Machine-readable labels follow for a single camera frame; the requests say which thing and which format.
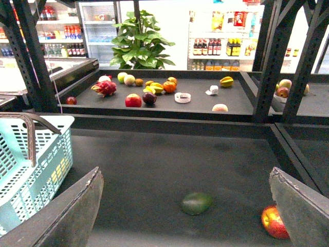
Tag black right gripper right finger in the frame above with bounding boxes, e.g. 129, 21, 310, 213
269, 167, 328, 246

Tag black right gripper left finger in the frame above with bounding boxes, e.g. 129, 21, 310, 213
1, 167, 104, 246

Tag yellow orange mango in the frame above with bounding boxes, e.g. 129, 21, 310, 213
50, 158, 70, 184

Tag light blue plastic basket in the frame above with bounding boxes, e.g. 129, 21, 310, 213
1, 115, 74, 236

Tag grey basket handle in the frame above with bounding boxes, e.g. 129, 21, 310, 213
1, 112, 61, 167

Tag red yellow apple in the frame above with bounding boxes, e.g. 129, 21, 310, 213
261, 205, 289, 239

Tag green avocado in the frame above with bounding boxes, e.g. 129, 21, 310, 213
180, 192, 213, 216

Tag small dark red fruit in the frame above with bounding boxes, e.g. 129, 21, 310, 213
66, 96, 77, 105

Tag fruits in right tray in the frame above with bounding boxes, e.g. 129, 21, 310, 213
275, 79, 310, 98

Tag black fruit display tray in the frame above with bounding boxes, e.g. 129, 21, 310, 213
59, 70, 258, 122

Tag pale peach front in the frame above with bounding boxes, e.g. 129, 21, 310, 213
212, 103, 228, 112

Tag red apple on shelf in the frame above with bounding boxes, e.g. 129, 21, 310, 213
125, 93, 142, 108

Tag pink dragon fruit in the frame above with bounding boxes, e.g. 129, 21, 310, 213
91, 80, 117, 97

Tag dark purple plum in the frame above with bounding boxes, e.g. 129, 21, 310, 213
142, 92, 157, 105

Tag white round fruit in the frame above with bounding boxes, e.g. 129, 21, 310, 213
98, 75, 111, 82

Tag glass top freezer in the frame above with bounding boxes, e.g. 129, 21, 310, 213
0, 57, 100, 103

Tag yellow star fruit right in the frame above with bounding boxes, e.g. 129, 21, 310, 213
220, 76, 234, 87

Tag small silver tape roll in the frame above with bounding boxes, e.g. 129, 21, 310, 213
205, 85, 218, 95

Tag brown kiwi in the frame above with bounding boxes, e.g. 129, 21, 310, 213
135, 78, 144, 86

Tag small brown fruit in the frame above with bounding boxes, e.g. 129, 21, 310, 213
145, 80, 154, 86

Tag white tape roll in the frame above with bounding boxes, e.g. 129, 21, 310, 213
174, 92, 191, 104

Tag orange persimmon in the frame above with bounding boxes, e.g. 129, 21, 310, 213
162, 81, 176, 93

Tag green red apple behind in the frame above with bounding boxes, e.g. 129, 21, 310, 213
167, 77, 177, 85

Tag green potted plant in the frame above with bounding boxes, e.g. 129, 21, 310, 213
109, 10, 175, 69

